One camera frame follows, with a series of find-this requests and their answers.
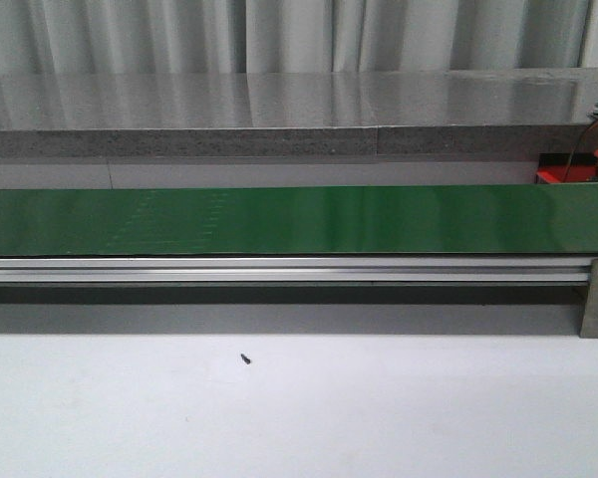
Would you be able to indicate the green conveyor belt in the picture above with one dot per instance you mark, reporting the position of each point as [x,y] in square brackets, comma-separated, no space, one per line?
[431,219]

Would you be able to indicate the red plastic bin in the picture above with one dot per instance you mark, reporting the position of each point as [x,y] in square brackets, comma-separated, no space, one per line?
[556,168]

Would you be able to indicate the grey stone counter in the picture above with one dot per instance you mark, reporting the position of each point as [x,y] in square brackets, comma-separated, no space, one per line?
[387,113]

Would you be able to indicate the white pleated curtain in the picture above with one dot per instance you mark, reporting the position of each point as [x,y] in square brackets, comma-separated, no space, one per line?
[114,37]

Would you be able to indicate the aluminium conveyor rail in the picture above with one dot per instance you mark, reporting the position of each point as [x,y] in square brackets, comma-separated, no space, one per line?
[365,269]

